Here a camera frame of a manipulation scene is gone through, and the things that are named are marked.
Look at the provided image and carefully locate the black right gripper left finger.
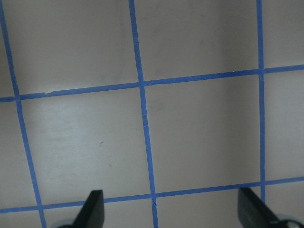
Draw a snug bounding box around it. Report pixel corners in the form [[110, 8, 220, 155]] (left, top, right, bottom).
[[72, 190, 105, 228]]

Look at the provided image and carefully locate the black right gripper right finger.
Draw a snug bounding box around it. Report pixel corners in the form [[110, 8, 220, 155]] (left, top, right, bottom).
[[237, 188, 280, 228]]

